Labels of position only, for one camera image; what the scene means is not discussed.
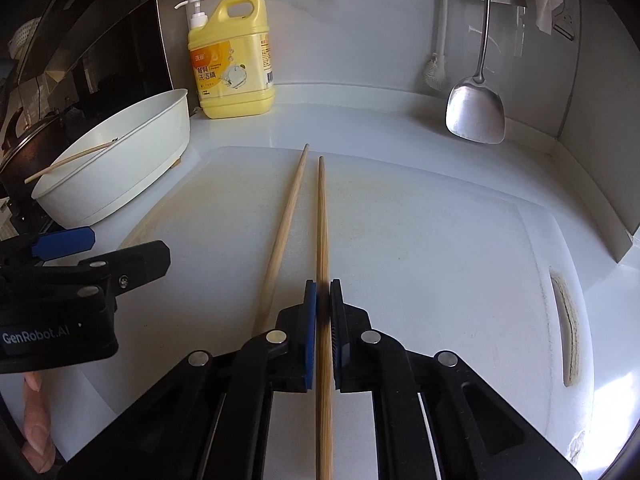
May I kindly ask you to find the white plastic basin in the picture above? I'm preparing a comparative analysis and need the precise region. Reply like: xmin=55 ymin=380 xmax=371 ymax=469
xmin=31 ymin=88 xmax=192 ymax=228

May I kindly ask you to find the white plastic cutting board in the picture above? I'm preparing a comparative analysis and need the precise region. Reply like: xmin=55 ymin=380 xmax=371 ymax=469
xmin=116 ymin=145 xmax=596 ymax=480

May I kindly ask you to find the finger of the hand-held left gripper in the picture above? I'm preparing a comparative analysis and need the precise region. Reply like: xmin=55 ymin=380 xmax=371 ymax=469
xmin=0 ymin=240 xmax=171 ymax=307
xmin=0 ymin=226 xmax=96 ymax=267

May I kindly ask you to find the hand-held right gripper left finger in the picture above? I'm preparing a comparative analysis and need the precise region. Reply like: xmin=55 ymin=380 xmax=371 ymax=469
xmin=65 ymin=280 xmax=319 ymax=480

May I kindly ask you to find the stainless steel spatula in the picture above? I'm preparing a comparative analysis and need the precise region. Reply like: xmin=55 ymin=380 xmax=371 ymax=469
xmin=445 ymin=0 xmax=506 ymax=145

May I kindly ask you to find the metal peeler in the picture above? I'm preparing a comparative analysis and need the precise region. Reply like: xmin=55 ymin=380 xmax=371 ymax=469
xmin=552 ymin=0 xmax=582 ymax=41

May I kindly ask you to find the yellow dish soap bottle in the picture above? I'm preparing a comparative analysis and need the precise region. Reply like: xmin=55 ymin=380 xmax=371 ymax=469
xmin=175 ymin=0 xmax=277 ymax=120

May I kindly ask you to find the dark frying pan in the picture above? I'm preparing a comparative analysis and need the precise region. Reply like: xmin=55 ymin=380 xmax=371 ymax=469
xmin=0 ymin=105 xmax=69 ymax=202

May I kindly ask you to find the person's left hand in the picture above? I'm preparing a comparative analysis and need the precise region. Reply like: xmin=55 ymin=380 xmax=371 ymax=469
xmin=22 ymin=372 xmax=57 ymax=462

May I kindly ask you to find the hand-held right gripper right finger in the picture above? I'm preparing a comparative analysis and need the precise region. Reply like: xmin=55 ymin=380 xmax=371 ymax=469
xmin=328 ymin=279 xmax=581 ymax=480

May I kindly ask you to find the white bottle brush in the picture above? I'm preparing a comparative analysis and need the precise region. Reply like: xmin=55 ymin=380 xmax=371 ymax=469
xmin=422 ymin=0 xmax=452 ymax=92

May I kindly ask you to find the black glossy kitchen appliance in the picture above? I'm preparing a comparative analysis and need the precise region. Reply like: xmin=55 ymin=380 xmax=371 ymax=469
xmin=0 ymin=0 xmax=174 ymax=201

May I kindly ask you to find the long wooden chopstick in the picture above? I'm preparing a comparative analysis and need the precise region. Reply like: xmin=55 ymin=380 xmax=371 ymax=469
xmin=315 ymin=156 xmax=335 ymax=480
xmin=250 ymin=143 xmax=311 ymax=337
xmin=24 ymin=141 xmax=120 ymax=184

